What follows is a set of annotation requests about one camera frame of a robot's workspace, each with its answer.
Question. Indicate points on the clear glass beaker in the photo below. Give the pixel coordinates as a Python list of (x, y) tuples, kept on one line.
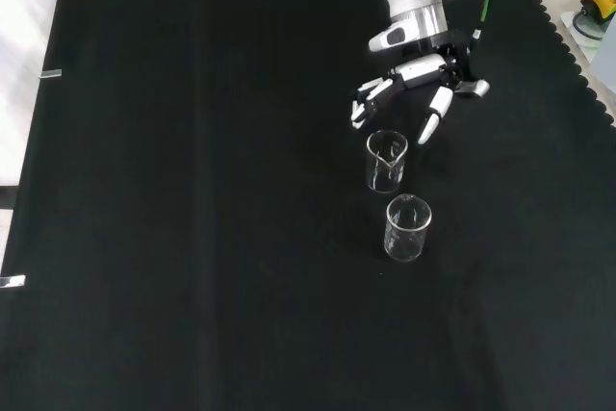
[(406, 242), (385, 175)]

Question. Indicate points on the clear cloth clip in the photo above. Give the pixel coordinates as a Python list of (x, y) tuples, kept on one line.
[(12, 281), (50, 74)]

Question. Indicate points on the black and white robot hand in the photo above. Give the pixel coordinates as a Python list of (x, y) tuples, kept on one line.
[(421, 71)]

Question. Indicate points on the pale board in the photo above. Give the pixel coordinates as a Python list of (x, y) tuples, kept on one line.
[(577, 35)]

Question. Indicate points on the black table cloth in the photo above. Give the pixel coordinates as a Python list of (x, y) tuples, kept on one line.
[(192, 189)]

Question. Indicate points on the small grey wrist camera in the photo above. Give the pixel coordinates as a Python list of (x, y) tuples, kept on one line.
[(474, 88)]

